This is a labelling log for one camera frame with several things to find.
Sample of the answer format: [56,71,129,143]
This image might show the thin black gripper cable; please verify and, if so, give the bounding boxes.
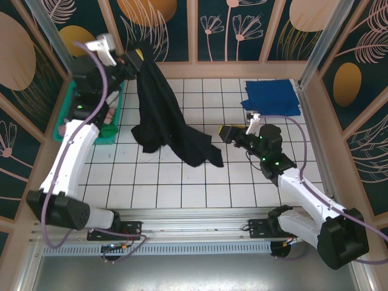
[246,150,263,171]

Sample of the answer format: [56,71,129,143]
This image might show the red and yellow connector wires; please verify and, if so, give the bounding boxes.
[274,238,304,251]
[101,233,140,254]

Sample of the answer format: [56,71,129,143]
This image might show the black t-shirt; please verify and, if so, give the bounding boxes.
[130,56,224,168]

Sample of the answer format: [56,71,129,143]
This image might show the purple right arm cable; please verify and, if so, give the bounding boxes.
[259,114,388,266]

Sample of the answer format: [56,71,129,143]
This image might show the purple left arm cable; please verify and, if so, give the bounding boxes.
[38,41,149,264]

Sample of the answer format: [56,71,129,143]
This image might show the teal plastic basket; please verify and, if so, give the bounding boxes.
[53,79,127,146]

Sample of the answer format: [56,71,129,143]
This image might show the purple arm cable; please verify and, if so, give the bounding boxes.
[259,114,388,266]
[38,41,149,264]

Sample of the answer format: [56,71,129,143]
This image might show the grey slotted cable duct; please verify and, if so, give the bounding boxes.
[42,242,272,256]

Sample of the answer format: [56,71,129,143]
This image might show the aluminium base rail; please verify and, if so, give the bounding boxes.
[28,207,307,243]

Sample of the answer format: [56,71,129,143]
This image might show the aluminium corner post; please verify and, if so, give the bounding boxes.
[24,0,75,78]
[298,0,355,89]

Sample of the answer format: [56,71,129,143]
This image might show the blue folded t-shirt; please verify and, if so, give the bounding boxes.
[241,79,301,117]

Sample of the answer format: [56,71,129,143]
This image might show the green crumpled t-shirt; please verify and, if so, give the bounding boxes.
[100,122,119,139]

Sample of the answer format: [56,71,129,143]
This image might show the grey metal sheet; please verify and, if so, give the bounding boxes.
[18,253,373,291]

